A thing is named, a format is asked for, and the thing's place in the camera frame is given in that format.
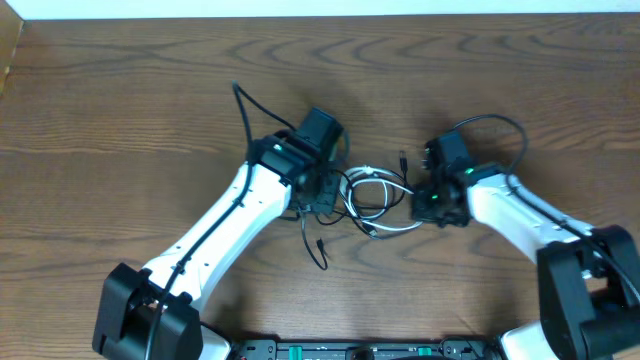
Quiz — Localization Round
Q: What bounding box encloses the white USB cable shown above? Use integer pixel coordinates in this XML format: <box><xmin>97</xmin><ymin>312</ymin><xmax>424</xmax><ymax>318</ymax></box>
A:
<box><xmin>338</xmin><ymin>166</ymin><xmax>425</xmax><ymax>233</ymax></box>

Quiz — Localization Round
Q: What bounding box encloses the thick black USB cable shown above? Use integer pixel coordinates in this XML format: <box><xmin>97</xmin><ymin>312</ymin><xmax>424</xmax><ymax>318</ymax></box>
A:
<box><xmin>324</xmin><ymin>150</ymin><xmax>416</xmax><ymax>241</ymax></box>

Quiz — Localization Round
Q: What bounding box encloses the thin black USB cable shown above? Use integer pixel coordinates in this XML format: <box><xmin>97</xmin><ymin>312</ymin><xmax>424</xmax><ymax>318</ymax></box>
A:
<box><xmin>279</xmin><ymin>209</ymin><xmax>331</xmax><ymax>272</ymax></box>

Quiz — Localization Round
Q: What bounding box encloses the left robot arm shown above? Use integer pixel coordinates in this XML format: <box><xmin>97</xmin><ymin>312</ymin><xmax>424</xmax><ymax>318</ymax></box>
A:
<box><xmin>92</xmin><ymin>108</ymin><xmax>344</xmax><ymax>360</ymax></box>

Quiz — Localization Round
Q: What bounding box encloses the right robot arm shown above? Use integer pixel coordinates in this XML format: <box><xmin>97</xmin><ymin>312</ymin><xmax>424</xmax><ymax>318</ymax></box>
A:
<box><xmin>411</xmin><ymin>130</ymin><xmax>639</xmax><ymax>359</ymax></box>

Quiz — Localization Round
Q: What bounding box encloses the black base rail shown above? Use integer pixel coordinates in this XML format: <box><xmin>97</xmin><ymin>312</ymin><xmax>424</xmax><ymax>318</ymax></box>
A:
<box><xmin>228</xmin><ymin>336</ymin><xmax>503</xmax><ymax>360</ymax></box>

